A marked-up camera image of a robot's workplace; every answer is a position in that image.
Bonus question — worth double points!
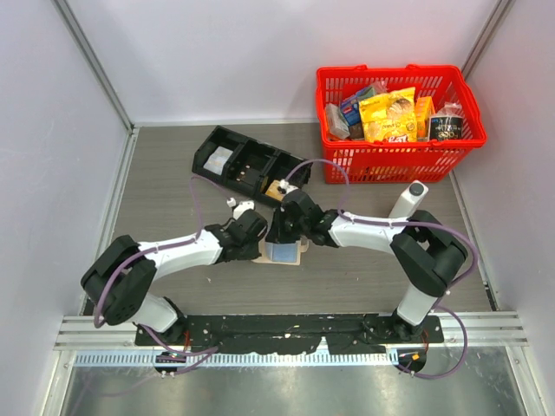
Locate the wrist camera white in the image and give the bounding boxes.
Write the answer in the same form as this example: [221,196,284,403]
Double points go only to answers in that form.
[277,179,298,196]
[226,198,255,220]

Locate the white cards in tray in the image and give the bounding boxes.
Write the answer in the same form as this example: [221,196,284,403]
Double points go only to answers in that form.
[203,146,233,175]

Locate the orange snack box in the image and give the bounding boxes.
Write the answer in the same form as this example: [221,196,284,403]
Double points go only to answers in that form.
[415,96,435,141]

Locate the brown chocolate box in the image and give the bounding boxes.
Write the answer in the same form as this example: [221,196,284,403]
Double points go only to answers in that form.
[349,123,364,140]

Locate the yellow chips bag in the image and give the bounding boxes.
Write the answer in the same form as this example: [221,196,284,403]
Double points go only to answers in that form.
[359,87,417,143]

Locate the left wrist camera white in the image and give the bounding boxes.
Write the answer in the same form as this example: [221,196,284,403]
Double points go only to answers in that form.
[226,198,255,220]

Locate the black three-compartment tray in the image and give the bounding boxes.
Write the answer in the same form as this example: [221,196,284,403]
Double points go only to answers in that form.
[192,126,311,208]

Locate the gold card in tray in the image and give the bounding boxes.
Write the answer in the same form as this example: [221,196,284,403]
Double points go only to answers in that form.
[264,179,287,204]

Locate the red plastic shopping basket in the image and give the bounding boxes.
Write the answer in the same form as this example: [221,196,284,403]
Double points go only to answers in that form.
[316,65,487,184]

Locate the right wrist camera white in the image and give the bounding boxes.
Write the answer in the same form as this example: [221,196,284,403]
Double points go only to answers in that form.
[277,179,298,196]

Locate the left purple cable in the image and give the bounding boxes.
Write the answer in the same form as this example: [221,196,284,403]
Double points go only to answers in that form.
[92,174,235,378]

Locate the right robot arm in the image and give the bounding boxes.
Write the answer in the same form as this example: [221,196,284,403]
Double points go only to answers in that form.
[266,190,468,342]

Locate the grey wrapped package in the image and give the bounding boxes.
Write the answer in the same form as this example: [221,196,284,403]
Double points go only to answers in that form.
[324,103,350,140]

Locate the blue snack box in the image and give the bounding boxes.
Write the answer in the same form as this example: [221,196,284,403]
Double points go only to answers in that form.
[339,95,361,127]

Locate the black round can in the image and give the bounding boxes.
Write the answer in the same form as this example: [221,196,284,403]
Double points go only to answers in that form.
[428,114,463,141]

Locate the beige leather card holder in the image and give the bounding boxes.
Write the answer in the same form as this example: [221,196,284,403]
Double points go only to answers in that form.
[252,237,310,266]

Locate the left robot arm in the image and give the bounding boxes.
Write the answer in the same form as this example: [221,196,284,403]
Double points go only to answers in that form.
[81,208,268,345]

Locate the green sponge pack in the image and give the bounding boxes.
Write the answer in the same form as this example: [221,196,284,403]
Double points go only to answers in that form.
[356,85,376,101]

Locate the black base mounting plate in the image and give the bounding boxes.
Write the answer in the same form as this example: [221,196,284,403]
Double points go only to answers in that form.
[155,314,444,355]

